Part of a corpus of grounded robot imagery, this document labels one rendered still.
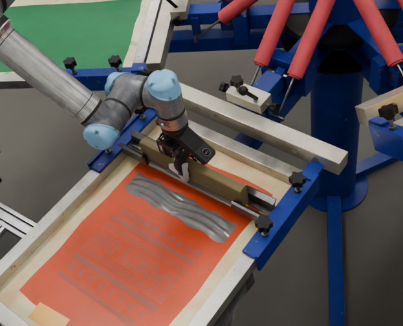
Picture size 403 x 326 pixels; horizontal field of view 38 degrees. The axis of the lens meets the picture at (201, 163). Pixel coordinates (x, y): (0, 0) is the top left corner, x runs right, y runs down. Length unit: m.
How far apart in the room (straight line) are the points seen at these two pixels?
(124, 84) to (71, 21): 1.01
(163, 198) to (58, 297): 0.39
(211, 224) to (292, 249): 1.10
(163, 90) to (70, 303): 0.60
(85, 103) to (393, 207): 1.77
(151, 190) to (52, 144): 1.71
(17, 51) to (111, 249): 0.59
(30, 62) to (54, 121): 2.13
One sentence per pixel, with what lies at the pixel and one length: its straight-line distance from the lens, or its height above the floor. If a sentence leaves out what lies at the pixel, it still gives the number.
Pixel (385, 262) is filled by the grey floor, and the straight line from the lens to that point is 2.64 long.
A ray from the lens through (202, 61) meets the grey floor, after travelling 3.55.
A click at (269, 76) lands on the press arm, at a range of 1.83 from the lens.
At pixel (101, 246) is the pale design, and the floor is 0.96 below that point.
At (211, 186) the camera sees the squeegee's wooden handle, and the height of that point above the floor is 1.02.
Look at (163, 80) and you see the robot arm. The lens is 1.39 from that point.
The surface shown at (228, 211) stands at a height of 0.96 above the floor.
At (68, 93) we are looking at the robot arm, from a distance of 1.36.
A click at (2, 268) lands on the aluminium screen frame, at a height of 0.99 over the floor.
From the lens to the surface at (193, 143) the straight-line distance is 1.50.
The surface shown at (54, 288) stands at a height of 0.96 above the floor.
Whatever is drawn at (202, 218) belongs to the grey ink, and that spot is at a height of 0.96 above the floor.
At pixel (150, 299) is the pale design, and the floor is 0.96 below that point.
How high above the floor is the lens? 2.27
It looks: 49 degrees down
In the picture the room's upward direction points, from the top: 14 degrees counter-clockwise
